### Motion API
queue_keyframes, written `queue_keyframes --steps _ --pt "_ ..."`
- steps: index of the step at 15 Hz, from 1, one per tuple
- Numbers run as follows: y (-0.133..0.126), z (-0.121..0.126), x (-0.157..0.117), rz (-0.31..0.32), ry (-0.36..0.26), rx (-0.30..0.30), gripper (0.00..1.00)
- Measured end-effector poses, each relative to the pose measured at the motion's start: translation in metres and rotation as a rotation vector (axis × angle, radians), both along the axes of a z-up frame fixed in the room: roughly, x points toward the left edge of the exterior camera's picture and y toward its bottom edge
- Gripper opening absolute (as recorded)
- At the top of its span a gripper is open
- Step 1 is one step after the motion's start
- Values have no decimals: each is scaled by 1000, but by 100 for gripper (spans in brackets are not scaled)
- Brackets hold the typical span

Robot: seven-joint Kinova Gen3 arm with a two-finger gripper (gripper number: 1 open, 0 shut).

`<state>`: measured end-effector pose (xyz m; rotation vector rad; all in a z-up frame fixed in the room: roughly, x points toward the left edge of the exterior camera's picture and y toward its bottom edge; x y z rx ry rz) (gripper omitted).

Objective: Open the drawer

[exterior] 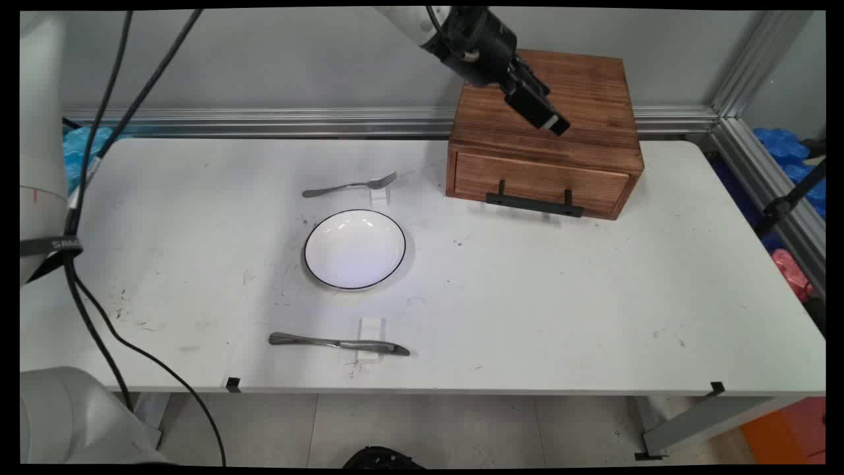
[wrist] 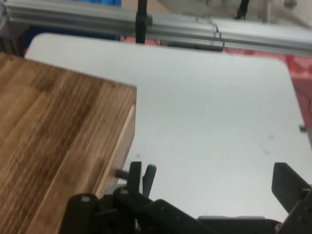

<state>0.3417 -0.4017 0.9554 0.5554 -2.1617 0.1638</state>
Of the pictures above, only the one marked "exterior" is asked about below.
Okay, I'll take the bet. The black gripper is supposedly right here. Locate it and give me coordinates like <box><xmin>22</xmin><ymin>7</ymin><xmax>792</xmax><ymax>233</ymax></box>
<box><xmin>422</xmin><ymin>7</ymin><xmax>572</xmax><ymax>137</ymax></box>

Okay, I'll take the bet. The brown wooden drawer cabinet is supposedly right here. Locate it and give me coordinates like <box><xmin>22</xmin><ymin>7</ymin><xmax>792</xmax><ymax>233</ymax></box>
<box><xmin>446</xmin><ymin>48</ymin><xmax>645</xmax><ymax>222</ymax></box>

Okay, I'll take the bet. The silver metal fork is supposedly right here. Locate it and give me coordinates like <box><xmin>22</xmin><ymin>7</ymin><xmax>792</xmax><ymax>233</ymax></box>
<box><xmin>302</xmin><ymin>172</ymin><xmax>398</xmax><ymax>199</ymax></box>

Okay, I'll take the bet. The white plate with black rim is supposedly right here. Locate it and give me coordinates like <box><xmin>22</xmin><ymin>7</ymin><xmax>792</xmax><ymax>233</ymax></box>
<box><xmin>303</xmin><ymin>209</ymin><xmax>407</xmax><ymax>292</ymax></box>

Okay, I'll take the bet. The blue plastic bag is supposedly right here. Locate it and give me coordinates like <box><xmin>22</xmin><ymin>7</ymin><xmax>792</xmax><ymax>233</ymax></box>
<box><xmin>63</xmin><ymin>125</ymin><xmax>136</xmax><ymax>197</ymax></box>
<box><xmin>753</xmin><ymin>127</ymin><xmax>826</xmax><ymax>220</ymax></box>

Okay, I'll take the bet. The red plastic object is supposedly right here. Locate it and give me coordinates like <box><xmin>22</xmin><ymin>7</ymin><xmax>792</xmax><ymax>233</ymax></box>
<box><xmin>770</xmin><ymin>248</ymin><xmax>816</xmax><ymax>304</ymax></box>

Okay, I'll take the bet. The silver metal knife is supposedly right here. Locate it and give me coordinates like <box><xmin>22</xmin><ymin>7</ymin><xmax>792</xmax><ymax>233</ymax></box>
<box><xmin>268</xmin><ymin>332</ymin><xmax>411</xmax><ymax>358</ymax></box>

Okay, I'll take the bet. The grey metal table leg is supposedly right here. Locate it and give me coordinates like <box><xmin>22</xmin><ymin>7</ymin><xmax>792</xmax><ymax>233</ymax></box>
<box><xmin>134</xmin><ymin>393</ymin><xmax>193</xmax><ymax>451</ymax></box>
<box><xmin>633</xmin><ymin>395</ymin><xmax>804</xmax><ymax>462</ymax></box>

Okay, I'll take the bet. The black object on floor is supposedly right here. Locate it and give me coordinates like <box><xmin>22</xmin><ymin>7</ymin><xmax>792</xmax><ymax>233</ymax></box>
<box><xmin>342</xmin><ymin>445</ymin><xmax>427</xmax><ymax>470</ymax></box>

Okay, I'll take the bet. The orange box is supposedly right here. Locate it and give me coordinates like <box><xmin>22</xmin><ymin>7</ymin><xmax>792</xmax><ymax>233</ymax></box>
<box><xmin>740</xmin><ymin>396</ymin><xmax>826</xmax><ymax>466</ymax></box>

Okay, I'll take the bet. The aluminium frame corner post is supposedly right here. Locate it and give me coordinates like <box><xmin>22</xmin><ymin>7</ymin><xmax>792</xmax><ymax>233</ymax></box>
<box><xmin>709</xmin><ymin>10</ymin><xmax>816</xmax><ymax>119</ymax></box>

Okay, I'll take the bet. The horizontal aluminium frame rail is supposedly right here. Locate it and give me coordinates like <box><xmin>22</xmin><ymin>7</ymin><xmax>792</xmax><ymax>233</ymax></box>
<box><xmin>63</xmin><ymin>106</ymin><xmax>719</xmax><ymax>140</ymax></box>

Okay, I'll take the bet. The aluminium frame side rail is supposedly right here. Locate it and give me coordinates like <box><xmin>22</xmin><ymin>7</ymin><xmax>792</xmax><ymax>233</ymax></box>
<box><xmin>709</xmin><ymin>116</ymin><xmax>826</xmax><ymax>299</ymax></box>

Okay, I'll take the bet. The black camera stand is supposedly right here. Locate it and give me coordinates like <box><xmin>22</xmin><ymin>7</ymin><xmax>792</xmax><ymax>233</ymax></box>
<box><xmin>754</xmin><ymin>139</ymin><xmax>826</xmax><ymax>239</ymax></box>

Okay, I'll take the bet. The long black arm cable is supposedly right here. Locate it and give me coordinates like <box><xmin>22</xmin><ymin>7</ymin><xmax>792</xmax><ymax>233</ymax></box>
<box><xmin>66</xmin><ymin>9</ymin><xmax>227</xmax><ymax>466</ymax></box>
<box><xmin>63</xmin><ymin>10</ymin><xmax>135</xmax><ymax>413</ymax></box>

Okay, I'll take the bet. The black velcro cable strap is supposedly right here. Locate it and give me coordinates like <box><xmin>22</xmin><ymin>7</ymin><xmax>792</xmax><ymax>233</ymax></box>
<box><xmin>20</xmin><ymin>235</ymin><xmax>84</xmax><ymax>283</ymax></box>

